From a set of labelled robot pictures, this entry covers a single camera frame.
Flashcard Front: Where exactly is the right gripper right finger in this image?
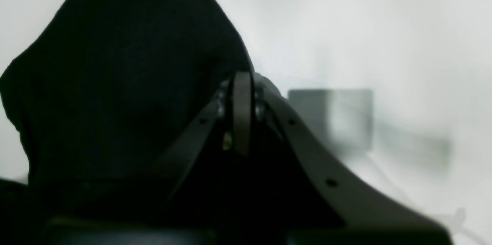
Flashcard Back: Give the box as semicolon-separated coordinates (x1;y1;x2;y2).
252;73;452;245

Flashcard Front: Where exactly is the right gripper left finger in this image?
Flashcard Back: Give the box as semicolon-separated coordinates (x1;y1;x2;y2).
153;72;253;198

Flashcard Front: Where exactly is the black T-shirt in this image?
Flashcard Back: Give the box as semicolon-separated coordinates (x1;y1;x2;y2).
1;0;341;245

